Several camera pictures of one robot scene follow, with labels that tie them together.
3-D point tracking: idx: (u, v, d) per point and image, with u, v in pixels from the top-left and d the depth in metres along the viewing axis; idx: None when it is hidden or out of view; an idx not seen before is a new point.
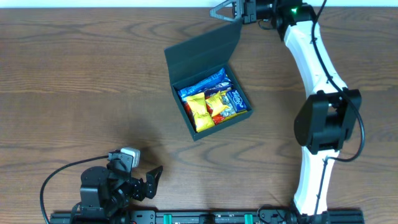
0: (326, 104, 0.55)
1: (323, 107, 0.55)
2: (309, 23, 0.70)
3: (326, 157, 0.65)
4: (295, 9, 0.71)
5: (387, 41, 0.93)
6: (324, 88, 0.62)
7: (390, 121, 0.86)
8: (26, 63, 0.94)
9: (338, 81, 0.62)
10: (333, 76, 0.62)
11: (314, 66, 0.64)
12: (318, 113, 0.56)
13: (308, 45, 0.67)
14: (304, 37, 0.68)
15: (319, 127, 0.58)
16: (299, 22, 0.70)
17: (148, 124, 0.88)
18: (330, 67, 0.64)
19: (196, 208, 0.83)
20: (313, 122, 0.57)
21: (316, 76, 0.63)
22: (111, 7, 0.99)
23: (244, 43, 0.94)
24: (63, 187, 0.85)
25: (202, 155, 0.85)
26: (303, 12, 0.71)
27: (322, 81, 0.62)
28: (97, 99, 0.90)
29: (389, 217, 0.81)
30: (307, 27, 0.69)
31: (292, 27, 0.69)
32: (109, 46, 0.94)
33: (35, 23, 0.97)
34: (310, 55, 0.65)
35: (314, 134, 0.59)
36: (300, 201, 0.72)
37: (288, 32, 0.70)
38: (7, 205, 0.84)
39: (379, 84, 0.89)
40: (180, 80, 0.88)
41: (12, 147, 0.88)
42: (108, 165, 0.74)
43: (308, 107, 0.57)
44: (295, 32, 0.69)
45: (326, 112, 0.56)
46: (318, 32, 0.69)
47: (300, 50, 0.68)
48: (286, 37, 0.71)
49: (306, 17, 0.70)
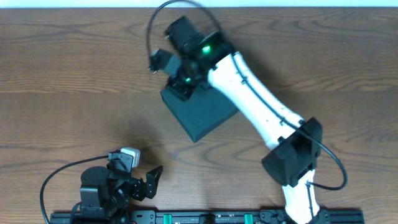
0: (289, 150, 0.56)
1: (288, 154, 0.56)
2: (229, 60, 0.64)
3: (307, 182, 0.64)
4: (207, 46, 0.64)
5: (387, 41, 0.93)
6: (281, 130, 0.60)
7: (390, 121, 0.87)
8: (25, 63, 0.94)
9: (290, 116, 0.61)
10: (283, 112, 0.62)
11: (261, 109, 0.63)
12: (286, 161, 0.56)
13: (242, 88, 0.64)
14: (236, 81, 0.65)
15: (292, 170, 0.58)
16: (217, 61, 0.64)
17: (148, 124, 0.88)
18: (273, 102, 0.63)
19: (196, 208, 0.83)
20: (286, 169, 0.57)
21: (266, 121, 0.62)
22: (111, 7, 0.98)
23: (246, 43, 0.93)
24: (63, 186, 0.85)
25: (202, 155, 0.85)
26: (216, 45, 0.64)
27: (273, 123, 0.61)
28: (97, 99, 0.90)
29: (388, 216, 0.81)
30: (231, 66, 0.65)
31: (214, 72, 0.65)
32: (109, 46, 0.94)
33: (34, 24, 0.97)
34: (251, 99, 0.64)
35: (290, 177, 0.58)
36: (293, 210, 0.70)
37: (211, 77, 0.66)
38: (7, 205, 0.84)
39: (379, 84, 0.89)
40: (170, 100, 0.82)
41: (12, 147, 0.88)
42: (108, 165, 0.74)
43: (274, 158, 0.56)
44: (221, 78, 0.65)
45: (293, 157, 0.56)
46: (243, 64, 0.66)
47: (235, 94, 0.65)
48: (214, 82, 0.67)
49: (222, 50, 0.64)
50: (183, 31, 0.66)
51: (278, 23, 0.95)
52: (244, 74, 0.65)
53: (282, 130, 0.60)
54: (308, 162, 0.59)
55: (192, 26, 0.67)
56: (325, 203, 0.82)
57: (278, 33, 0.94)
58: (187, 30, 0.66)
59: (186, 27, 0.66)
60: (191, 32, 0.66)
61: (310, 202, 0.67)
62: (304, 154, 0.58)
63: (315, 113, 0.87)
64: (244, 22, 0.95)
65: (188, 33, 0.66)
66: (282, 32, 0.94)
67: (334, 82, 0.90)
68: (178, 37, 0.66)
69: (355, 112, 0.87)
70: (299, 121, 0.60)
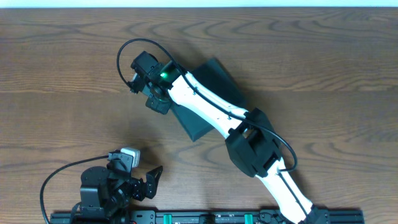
0: (240, 138, 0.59)
1: (240, 142, 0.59)
2: (182, 79, 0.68)
3: (278, 170, 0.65)
4: (163, 72, 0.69)
5: (387, 41, 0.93)
6: (231, 124, 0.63)
7: (390, 121, 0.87)
8: (24, 63, 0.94)
9: (237, 110, 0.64)
10: (230, 108, 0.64)
11: (212, 111, 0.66)
12: (240, 149, 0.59)
13: (194, 98, 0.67)
14: (188, 93, 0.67)
15: (251, 157, 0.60)
16: (173, 81, 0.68)
17: (148, 124, 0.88)
18: (222, 102, 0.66)
19: (196, 208, 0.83)
20: (244, 157, 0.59)
21: (217, 119, 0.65)
22: (111, 7, 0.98)
23: (246, 43, 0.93)
24: (63, 186, 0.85)
25: (202, 156, 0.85)
26: (170, 70, 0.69)
27: (224, 120, 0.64)
28: (97, 99, 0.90)
29: (388, 216, 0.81)
30: (183, 82, 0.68)
31: (171, 91, 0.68)
32: (109, 46, 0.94)
33: (34, 24, 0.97)
34: (204, 105, 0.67)
35: (253, 165, 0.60)
36: (286, 210, 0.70)
37: (171, 96, 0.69)
38: (7, 205, 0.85)
39: (379, 84, 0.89)
40: None
41: (12, 147, 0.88)
42: (108, 165, 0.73)
43: (230, 150, 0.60)
44: (176, 94, 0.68)
45: (245, 143, 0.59)
46: (194, 79, 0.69)
47: (191, 105, 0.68)
48: (173, 98, 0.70)
49: (176, 74, 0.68)
50: (144, 63, 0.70)
51: (278, 23, 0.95)
52: (194, 85, 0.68)
53: (231, 124, 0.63)
54: (266, 149, 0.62)
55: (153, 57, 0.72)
56: (326, 203, 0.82)
57: (278, 33, 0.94)
58: (148, 62, 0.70)
59: (147, 58, 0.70)
60: (152, 62, 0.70)
61: (294, 195, 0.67)
62: (259, 141, 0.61)
63: (314, 113, 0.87)
64: (244, 22, 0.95)
65: (149, 64, 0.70)
66: (282, 33, 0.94)
67: (333, 82, 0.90)
68: (141, 70, 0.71)
69: (355, 112, 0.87)
70: (244, 112, 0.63)
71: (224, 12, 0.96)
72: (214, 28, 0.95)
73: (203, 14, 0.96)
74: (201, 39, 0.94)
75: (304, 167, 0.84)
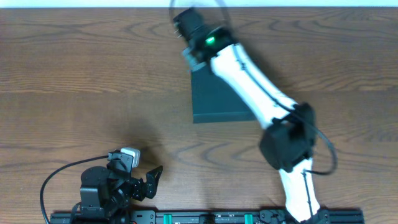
0: (285, 130, 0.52)
1: (284, 134, 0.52)
2: (231, 50, 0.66)
3: (304, 170, 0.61)
4: (212, 38, 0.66)
5: (387, 41, 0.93)
6: (273, 111, 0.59)
7: (390, 121, 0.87)
8: (24, 63, 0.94)
9: (284, 99, 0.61)
10: (277, 95, 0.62)
11: (256, 92, 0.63)
12: (281, 142, 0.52)
13: (241, 74, 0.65)
14: (235, 69, 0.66)
15: (286, 153, 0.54)
16: (221, 50, 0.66)
17: (148, 124, 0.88)
18: (269, 88, 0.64)
19: (195, 208, 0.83)
20: (280, 151, 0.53)
21: (260, 103, 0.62)
22: (111, 7, 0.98)
23: (246, 43, 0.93)
24: (63, 186, 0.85)
25: (202, 156, 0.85)
26: (219, 37, 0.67)
27: (268, 106, 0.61)
28: (97, 99, 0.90)
29: (388, 216, 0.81)
30: (232, 55, 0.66)
31: (216, 59, 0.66)
32: (109, 46, 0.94)
33: (34, 23, 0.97)
34: (248, 86, 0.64)
35: (283, 160, 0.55)
36: (293, 207, 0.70)
37: (214, 65, 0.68)
38: (7, 205, 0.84)
39: (378, 84, 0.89)
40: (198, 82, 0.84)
41: (12, 147, 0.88)
42: (108, 165, 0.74)
43: (268, 139, 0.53)
44: (222, 64, 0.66)
45: (288, 138, 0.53)
46: (243, 55, 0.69)
47: (235, 81, 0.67)
48: (218, 71, 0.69)
49: (225, 43, 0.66)
50: (193, 20, 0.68)
51: (278, 23, 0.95)
52: (243, 61, 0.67)
53: (273, 111, 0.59)
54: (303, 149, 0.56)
55: (199, 17, 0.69)
56: (325, 203, 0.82)
57: (278, 33, 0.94)
58: (196, 20, 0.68)
59: (195, 16, 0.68)
60: (198, 22, 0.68)
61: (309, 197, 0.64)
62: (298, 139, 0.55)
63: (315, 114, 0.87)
64: (244, 22, 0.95)
65: (197, 22, 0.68)
66: (282, 33, 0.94)
67: (334, 82, 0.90)
68: (187, 28, 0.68)
69: (355, 112, 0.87)
70: (293, 104, 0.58)
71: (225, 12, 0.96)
72: None
73: None
74: None
75: None
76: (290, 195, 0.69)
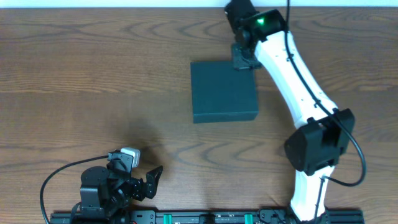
0: (319, 132, 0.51)
1: (317, 136, 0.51)
2: (282, 38, 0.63)
3: (323, 176, 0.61)
4: (262, 18, 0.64)
5: (387, 40, 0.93)
6: (312, 111, 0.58)
7: (390, 121, 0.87)
8: (25, 63, 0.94)
9: (326, 102, 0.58)
10: (320, 96, 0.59)
11: (298, 87, 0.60)
12: (311, 142, 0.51)
13: (286, 64, 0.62)
14: (280, 56, 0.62)
15: (313, 155, 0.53)
16: (268, 35, 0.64)
17: (148, 124, 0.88)
18: (313, 86, 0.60)
19: (195, 208, 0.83)
20: (308, 151, 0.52)
21: (300, 99, 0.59)
22: (111, 7, 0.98)
23: None
24: (63, 186, 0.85)
25: (202, 156, 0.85)
26: (270, 19, 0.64)
27: (308, 105, 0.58)
28: (97, 99, 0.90)
29: (388, 216, 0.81)
30: (280, 42, 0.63)
31: (262, 43, 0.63)
32: (109, 46, 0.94)
33: (34, 23, 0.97)
34: (291, 78, 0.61)
35: (308, 163, 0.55)
36: (299, 208, 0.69)
37: (259, 49, 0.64)
38: (7, 205, 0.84)
39: (379, 84, 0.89)
40: (196, 86, 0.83)
41: (12, 147, 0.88)
42: (108, 165, 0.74)
43: (299, 137, 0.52)
44: (267, 50, 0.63)
45: (319, 141, 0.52)
46: (292, 44, 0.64)
47: (277, 70, 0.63)
48: (259, 54, 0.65)
49: (275, 26, 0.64)
50: (240, 6, 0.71)
51: None
52: (291, 51, 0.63)
53: (314, 113, 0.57)
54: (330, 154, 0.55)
55: (250, 5, 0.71)
56: (325, 203, 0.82)
57: None
58: (245, 7, 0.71)
59: (245, 4, 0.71)
60: (249, 9, 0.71)
61: (319, 200, 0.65)
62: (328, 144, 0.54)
63: None
64: None
65: (245, 9, 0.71)
66: None
67: (334, 82, 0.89)
68: (236, 12, 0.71)
69: (355, 112, 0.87)
70: (334, 108, 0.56)
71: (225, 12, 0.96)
72: (214, 28, 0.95)
73: (203, 14, 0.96)
74: (202, 39, 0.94)
75: None
76: (299, 195, 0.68)
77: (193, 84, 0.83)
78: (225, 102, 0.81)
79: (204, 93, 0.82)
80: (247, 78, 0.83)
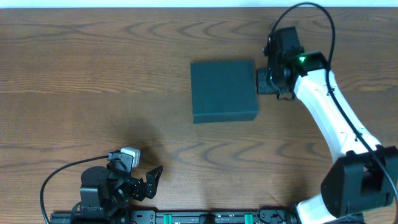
0: (359, 168, 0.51)
1: (357, 171, 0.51)
2: (323, 74, 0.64)
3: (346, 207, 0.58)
4: (303, 57, 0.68)
5: (387, 41, 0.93)
6: (352, 145, 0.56)
7: (390, 121, 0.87)
8: (25, 63, 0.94)
9: (369, 137, 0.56)
10: (361, 130, 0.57)
11: (338, 121, 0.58)
12: (351, 177, 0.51)
13: (326, 98, 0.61)
14: (319, 89, 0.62)
15: (351, 192, 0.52)
16: (310, 71, 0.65)
17: (148, 124, 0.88)
18: (355, 121, 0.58)
19: (195, 208, 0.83)
20: (347, 189, 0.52)
21: (341, 133, 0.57)
22: (111, 7, 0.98)
23: (245, 43, 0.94)
24: (63, 186, 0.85)
25: (201, 156, 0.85)
26: (312, 60, 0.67)
27: (350, 139, 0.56)
28: (97, 99, 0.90)
29: (388, 216, 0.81)
30: (320, 78, 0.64)
31: (303, 78, 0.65)
32: (109, 46, 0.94)
33: (34, 24, 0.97)
34: (331, 111, 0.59)
35: (345, 201, 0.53)
36: (306, 213, 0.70)
37: (300, 83, 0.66)
38: (7, 205, 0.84)
39: (378, 84, 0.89)
40: (196, 84, 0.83)
41: (12, 147, 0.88)
42: (108, 165, 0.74)
43: (338, 170, 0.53)
44: (308, 86, 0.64)
45: (358, 177, 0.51)
46: (333, 81, 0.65)
47: (317, 104, 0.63)
48: (300, 89, 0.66)
49: (316, 65, 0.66)
50: (286, 39, 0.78)
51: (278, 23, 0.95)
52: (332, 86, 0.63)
53: (355, 146, 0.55)
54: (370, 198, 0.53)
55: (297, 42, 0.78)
56: None
57: None
58: (291, 40, 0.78)
59: (292, 38, 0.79)
60: (296, 45, 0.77)
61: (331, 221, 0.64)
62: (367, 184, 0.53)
63: None
64: (244, 22, 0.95)
65: (294, 45, 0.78)
66: None
67: None
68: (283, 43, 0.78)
69: (355, 112, 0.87)
70: (377, 145, 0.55)
71: (225, 12, 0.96)
72: (214, 28, 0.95)
73: (203, 14, 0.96)
74: (201, 39, 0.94)
75: (303, 167, 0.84)
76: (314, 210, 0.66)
77: (194, 83, 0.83)
78: (225, 101, 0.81)
79: (204, 92, 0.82)
80: (247, 78, 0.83)
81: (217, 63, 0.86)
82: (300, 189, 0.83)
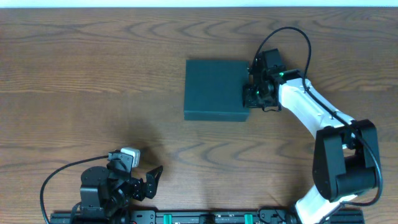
0: (339, 140, 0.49)
1: (336, 144, 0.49)
2: (300, 79, 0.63)
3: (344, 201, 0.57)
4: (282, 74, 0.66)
5: (387, 41, 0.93)
6: (330, 123, 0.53)
7: (390, 121, 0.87)
8: (25, 63, 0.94)
9: (344, 115, 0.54)
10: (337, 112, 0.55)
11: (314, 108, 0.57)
12: (331, 150, 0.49)
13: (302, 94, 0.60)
14: (298, 90, 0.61)
15: (336, 167, 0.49)
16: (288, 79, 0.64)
17: (148, 124, 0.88)
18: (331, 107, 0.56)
19: (196, 208, 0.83)
20: (330, 164, 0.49)
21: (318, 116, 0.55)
22: (110, 7, 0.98)
23: (245, 43, 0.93)
24: (63, 186, 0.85)
25: (202, 155, 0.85)
26: (291, 75, 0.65)
27: (326, 120, 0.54)
28: (97, 99, 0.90)
29: (388, 216, 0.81)
30: (297, 81, 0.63)
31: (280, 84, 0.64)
32: (109, 46, 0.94)
33: (34, 24, 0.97)
34: (309, 103, 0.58)
35: (331, 177, 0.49)
36: (303, 212, 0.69)
37: (280, 93, 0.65)
38: (7, 205, 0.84)
39: (378, 84, 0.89)
40: (191, 83, 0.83)
41: (12, 147, 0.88)
42: (108, 165, 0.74)
43: (319, 144, 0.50)
44: (285, 90, 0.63)
45: (339, 149, 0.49)
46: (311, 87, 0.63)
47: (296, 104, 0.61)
48: (282, 97, 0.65)
49: (295, 77, 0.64)
50: (269, 57, 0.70)
51: (278, 23, 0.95)
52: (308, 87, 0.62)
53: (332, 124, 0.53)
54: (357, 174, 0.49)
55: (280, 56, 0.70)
56: None
57: (278, 33, 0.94)
58: (274, 58, 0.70)
59: (275, 56, 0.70)
60: (278, 61, 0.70)
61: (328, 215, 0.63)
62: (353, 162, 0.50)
63: None
64: (244, 22, 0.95)
65: (275, 61, 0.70)
66: (282, 32, 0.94)
67: (334, 82, 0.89)
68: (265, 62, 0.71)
69: (355, 112, 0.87)
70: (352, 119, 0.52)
71: (225, 12, 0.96)
72: (214, 28, 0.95)
73: (203, 14, 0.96)
74: (202, 39, 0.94)
75: (304, 167, 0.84)
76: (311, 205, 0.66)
77: (189, 82, 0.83)
78: (218, 99, 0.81)
79: (198, 91, 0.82)
80: (242, 78, 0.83)
81: (212, 63, 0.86)
82: (300, 189, 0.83)
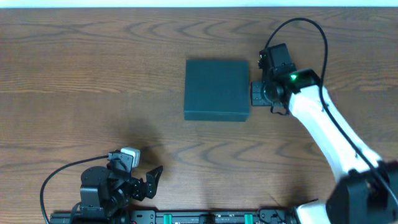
0: (361, 188, 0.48)
1: (359, 191, 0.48)
2: (316, 89, 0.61)
3: None
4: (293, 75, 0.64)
5: (387, 41, 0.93)
6: (354, 163, 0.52)
7: (390, 121, 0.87)
8: (24, 63, 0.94)
9: (368, 152, 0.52)
10: (361, 146, 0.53)
11: (336, 137, 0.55)
12: (354, 199, 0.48)
13: (321, 115, 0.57)
14: (316, 108, 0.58)
15: (356, 215, 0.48)
16: (303, 88, 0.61)
17: (148, 124, 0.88)
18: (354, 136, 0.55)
19: (196, 208, 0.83)
20: (351, 210, 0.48)
21: (341, 150, 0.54)
22: (110, 7, 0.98)
23: (245, 43, 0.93)
24: (63, 186, 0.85)
25: (202, 155, 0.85)
26: (304, 77, 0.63)
27: (350, 157, 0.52)
28: (97, 99, 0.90)
29: None
30: (314, 94, 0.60)
31: (295, 94, 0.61)
32: (109, 46, 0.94)
33: (33, 23, 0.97)
34: (330, 130, 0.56)
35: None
36: (304, 216, 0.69)
37: (291, 101, 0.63)
38: (7, 205, 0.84)
39: (378, 84, 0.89)
40: (189, 83, 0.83)
41: (12, 147, 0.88)
42: (108, 165, 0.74)
43: (341, 191, 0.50)
44: (301, 104, 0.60)
45: (362, 197, 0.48)
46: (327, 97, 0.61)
47: (313, 122, 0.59)
48: (294, 106, 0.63)
49: (307, 82, 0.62)
50: (275, 55, 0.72)
51: (278, 23, 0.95)
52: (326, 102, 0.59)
53: (356, 163, 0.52)
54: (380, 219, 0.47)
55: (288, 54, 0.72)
56: None
57: (278, 33, 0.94)
58: (281, 56, 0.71)
59: (282, 54, 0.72)
60: (285, 59, 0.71)
61: None
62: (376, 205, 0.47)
63: None
64: (244, 22, 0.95)
65: (283, 60, 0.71)
66: (282, 32, 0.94)
67: (334, 82, 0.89)
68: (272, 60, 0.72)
69: (355, 112, 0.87)
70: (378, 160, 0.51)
71: (225, 12, 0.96)
72: (214, 28, 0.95)
73: (203, 14, 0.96)
74: (202, 39, 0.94)
75: (303, 167, 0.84)
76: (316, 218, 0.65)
77: (188, 81, 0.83)
78: (217, 100, 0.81)
79: (197, 90, 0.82)
80: (240, 79, 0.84)
81: (211, 62, 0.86)
82: (300, 189, 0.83)
